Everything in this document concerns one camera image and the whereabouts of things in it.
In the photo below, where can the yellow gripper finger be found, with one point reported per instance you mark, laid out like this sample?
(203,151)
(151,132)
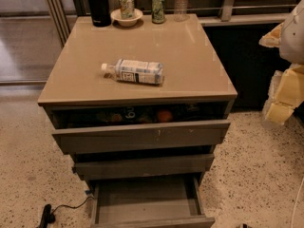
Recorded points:
(286,93)
(272,38)

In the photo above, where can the blue label plastic bottle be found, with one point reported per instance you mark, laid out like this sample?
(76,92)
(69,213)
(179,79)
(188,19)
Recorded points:
(135,72)

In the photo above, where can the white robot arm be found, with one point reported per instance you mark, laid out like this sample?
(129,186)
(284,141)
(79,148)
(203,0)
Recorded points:
(292,41)

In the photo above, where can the clear water bottle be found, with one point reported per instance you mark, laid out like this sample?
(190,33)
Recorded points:
(180,10)

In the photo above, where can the orange fruit in drawer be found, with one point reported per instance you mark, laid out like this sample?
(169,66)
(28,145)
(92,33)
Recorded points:
(164,116)

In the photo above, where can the grey middle drawer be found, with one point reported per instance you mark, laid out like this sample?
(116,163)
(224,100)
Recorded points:
(142,163)

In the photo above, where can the grey drawer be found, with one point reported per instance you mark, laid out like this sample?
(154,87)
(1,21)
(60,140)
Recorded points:
(142,163)
(140,136)
(155,202)

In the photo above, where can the grey bottom drawer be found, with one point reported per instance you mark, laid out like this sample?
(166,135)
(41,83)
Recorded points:
(155,202)

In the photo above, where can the tan top drawer cabinet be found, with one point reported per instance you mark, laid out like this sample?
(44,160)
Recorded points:
(144,101)

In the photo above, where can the grey top drawer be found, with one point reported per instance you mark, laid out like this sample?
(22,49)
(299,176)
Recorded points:
(140,136)

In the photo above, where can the green drink can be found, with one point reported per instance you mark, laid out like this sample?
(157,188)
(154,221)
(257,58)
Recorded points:
(157,12)

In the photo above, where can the green can in bowl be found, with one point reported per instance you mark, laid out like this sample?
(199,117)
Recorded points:
(127,9)

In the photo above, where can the white ceramic bowl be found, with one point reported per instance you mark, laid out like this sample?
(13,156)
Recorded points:
(129,22)

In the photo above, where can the black insulated flask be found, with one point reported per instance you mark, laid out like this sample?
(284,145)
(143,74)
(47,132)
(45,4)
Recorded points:
(99,10)

